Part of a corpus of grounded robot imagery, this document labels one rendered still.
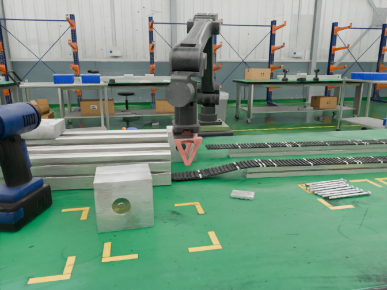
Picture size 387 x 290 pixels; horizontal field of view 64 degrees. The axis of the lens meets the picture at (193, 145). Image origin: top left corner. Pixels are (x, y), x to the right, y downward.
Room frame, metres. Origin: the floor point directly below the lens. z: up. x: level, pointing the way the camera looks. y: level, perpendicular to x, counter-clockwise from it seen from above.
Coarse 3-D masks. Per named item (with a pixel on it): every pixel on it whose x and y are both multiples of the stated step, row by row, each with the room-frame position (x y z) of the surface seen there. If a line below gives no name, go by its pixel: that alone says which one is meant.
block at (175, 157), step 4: (168, 128) 0.96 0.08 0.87; (168, 132) 0.90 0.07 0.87; (168, 136) 0.90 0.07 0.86; (172, 136) 0.90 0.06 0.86; (196, 136) 0.91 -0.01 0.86; (168, 140) 0.90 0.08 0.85; (172, 140) 0.90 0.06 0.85; (172, 144) 0.90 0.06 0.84; (184, 144) 0.91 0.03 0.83; (192, 144) 0.91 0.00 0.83; (172, 148) 0.90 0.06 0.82; (176, 148) 0.91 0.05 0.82; (184, 148) 0.91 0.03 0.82; (192, 148) 0.91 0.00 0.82; (172, 152) 0.90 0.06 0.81; (176, 152) 0.90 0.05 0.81; (196, 152) 0.91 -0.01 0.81; (172, 156) 0.90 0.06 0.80; (176, 156) 0.90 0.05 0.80; (180, 156) 0.91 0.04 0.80; (188, 156) 0.91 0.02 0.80; (196, 156) 0.91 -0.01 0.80; (172, 160) 0.90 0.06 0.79; (176, 160) 0.90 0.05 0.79; (180, 160) 0.91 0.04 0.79; (196, 160) 0.91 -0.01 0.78
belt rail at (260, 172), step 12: (252, 168) 0.77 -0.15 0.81; (264, 168) 0.77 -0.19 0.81; (276, 168) 0.78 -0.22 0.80; (288, 168) 0.78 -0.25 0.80; (300, 168) 0.78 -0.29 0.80; (312, 168) 0.79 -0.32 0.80; (324, 168) 0.79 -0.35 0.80; (336, 168) 0.80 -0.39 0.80; (348, 168) 0.81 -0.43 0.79; (360, 168) 0.81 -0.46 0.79; (372, 168) 0.81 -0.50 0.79; (384, 168) 0.81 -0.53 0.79
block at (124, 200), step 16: (96, 176) 0.52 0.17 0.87; (112, 176) 0.52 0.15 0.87; (128, 176) 0.52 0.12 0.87; (144, 176) 0.52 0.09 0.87; (96, 192) 0.49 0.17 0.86; (112, 192) 0.50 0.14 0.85; (128, 192) 0.50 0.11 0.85; (144, 192) 0.51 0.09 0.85; (96, 208) 0.49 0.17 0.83; (112, 208) 0.50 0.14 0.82; (128, 208) 0.51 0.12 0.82; (144, 208) 0.51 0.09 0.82; (112, 224) 0.50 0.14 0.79; (128, 224) 0.50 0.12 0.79; (144, 224) 0.51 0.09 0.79
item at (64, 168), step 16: (112, 144) 0.79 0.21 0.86; (128, 144) 0.79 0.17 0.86; (144, 144) 0.79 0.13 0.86; (160, 144) 0.79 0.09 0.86; (32, 160) 0.68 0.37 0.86; (48, 160) 0.68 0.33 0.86; (64, 160) 0.68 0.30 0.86; (80, 160) 0.69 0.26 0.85; (96, 160) 0.69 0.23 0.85; (112, 160) 0.70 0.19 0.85; (128, 160) 0.70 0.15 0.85; (144, 160) 0.72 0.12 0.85; (160, 160) 0.72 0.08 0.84; (0, 176) 0.67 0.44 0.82; (32, 176) 0.69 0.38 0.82; (48, 176) 0.69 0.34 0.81; (64, 176) 0.69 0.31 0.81; (80, 176) 0.70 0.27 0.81; (160, 176) 0.71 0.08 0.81
